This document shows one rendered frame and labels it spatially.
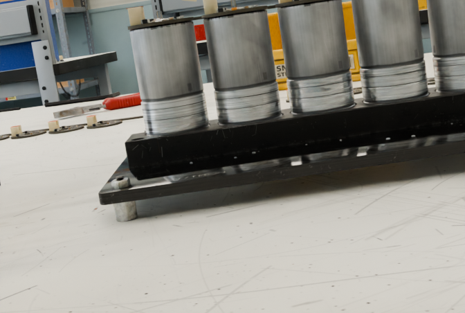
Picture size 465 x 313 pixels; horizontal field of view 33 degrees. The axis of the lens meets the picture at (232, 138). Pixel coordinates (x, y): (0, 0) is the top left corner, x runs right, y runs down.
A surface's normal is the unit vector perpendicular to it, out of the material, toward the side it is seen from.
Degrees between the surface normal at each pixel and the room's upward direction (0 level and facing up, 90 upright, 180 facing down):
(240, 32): 90
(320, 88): 90
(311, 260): 0
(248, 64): 90
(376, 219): 0
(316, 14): 90
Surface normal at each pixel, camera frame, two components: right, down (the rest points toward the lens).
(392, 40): -0.04, 0.15
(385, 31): -0.30, 0.18
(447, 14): -0.60, 0.21
